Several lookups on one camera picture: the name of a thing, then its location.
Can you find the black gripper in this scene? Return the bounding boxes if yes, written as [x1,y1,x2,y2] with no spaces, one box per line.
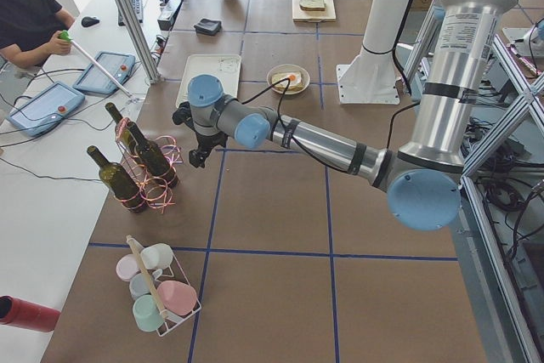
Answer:
[172,102,227,167]

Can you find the bread slice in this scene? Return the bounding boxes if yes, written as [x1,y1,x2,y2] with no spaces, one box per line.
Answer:
[271,71,303,94]
[298,0,326,12]

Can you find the cream bear tray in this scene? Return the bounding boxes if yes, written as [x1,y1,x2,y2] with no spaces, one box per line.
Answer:
[175,54,241,108]

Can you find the dark green wine bottle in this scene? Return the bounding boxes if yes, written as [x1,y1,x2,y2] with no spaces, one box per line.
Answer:
[127,121,179,188]

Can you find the white cup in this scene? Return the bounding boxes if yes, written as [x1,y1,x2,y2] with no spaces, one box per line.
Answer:
[139,243,173,269]

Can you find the bread slice on plate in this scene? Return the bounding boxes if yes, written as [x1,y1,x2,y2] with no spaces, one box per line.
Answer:
[271,71,303,94]

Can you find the fried egg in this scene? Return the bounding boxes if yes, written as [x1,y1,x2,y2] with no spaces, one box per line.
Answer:
[280,71,303,88]

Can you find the white round plate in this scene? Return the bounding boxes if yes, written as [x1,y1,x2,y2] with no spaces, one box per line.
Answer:
[267,64,310,96]

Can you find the blue teach pendant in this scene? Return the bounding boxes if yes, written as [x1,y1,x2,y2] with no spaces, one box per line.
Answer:
[8,82,85,137]
[72,50,138,97]

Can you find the grey folded cloth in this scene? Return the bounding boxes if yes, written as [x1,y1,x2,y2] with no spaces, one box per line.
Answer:
[193,18,222,36]

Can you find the pink cup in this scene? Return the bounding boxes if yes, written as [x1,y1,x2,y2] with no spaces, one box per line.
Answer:
[157,281,197,316]

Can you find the mint green cup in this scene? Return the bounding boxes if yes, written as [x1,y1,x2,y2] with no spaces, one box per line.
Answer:
[133,294,164,332]

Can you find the wooden cutting board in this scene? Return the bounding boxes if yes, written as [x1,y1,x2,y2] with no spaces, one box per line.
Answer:
[292,0,337,22]

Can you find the black computer mouse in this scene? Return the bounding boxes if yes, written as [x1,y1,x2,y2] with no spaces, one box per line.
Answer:
[81,16,100,28]

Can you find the black keyboard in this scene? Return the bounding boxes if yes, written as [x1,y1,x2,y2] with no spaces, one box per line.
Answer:
[129,0,144,23]

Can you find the person in black shirt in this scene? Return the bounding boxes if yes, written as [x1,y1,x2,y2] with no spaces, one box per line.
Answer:
[1,0,75,69]

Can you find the red cylinder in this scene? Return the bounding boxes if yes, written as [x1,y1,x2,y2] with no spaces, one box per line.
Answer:
[1,296,60,332]

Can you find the copper wire bottle rack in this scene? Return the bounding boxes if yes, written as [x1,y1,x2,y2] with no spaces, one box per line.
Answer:
[117,135,183,213]

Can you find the long stick green handle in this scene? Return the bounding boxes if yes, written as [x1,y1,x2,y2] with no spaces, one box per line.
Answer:
[58,31,133,98]

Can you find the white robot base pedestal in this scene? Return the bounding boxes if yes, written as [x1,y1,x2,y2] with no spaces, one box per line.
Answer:
[337,0,410,105]

